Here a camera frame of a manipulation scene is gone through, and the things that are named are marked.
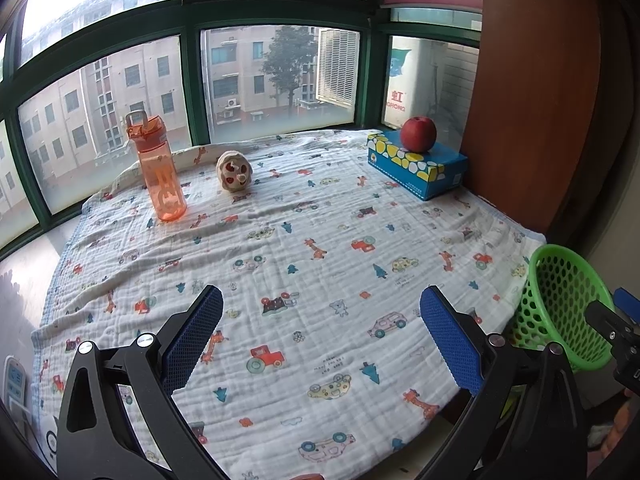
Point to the white round device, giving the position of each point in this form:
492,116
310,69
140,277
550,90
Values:
50,440

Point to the orange water bottle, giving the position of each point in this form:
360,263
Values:
162,185

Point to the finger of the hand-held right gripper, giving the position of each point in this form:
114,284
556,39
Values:
610,325
629,302

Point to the pale printed cloth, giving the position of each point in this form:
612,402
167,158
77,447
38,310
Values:
597,435

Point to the brown wooden panel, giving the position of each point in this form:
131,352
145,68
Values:
525,85

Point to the pale printed window sticker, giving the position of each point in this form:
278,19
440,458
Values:
400,100

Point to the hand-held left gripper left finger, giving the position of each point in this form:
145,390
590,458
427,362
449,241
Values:
195,340

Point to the red apple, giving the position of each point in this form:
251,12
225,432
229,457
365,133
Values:
419,135

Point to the beige plush toy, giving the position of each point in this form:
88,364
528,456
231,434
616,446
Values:
232,170

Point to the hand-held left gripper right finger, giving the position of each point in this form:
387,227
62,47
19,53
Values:
452,340

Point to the green window frame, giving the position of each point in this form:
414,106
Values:
195,85

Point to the person's right hand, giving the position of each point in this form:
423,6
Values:
630,417

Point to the white power strip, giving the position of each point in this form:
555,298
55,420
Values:
14,380

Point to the green plastic basket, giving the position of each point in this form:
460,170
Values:
535,270

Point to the blue tissue box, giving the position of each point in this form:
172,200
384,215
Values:
425,180

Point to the white windowsill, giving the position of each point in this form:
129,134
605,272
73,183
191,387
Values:
25,285

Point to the white printed blanket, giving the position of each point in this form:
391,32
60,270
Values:
325,240

